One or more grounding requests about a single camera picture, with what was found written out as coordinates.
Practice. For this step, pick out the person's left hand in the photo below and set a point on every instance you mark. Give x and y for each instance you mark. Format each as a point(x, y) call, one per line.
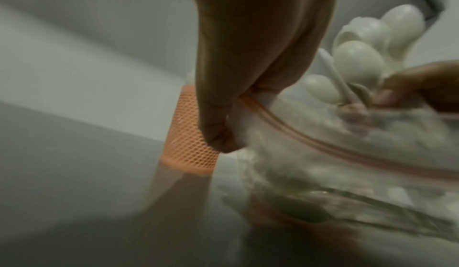
point(258, 33)

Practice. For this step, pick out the person's right hand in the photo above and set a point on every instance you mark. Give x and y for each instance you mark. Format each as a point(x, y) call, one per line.
point(430, 87)

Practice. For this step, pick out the bunch of white plastic spoons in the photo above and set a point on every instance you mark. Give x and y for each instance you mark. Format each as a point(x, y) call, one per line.
point(358, 58)

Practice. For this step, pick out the clear zip bag pink seal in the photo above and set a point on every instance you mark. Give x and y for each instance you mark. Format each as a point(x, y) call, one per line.
point(322, 158)

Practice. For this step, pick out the orange mesh cup holder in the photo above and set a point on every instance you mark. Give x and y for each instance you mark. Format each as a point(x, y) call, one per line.
point(183, 138)

